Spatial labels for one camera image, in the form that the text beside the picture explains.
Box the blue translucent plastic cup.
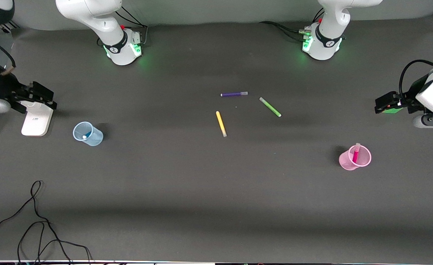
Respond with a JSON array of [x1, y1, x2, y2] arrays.
[[73, 121, 104, 146]]

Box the pink translucent plastic cup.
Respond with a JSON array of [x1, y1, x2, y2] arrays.
[[339, 145, 372, 171]]

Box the green marker with clear cap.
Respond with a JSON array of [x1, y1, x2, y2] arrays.
[[259, 97, 282, 118]]

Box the yellow marker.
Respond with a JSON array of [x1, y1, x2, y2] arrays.
[[216, 111, 227, 138]]

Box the black right arm base cable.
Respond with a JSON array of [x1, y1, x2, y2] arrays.
[[97, 5, 149, 47]]

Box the black arm base cable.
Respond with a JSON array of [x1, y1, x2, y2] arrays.
[[97, 5, 149, 47], [258, 7, 325, 42]]

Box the loose black cable on table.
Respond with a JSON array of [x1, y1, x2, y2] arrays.
[[0, 180, 92, 265]]

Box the black left arm base cable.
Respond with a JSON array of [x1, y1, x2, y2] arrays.
[[258, 7, 325, 42]]

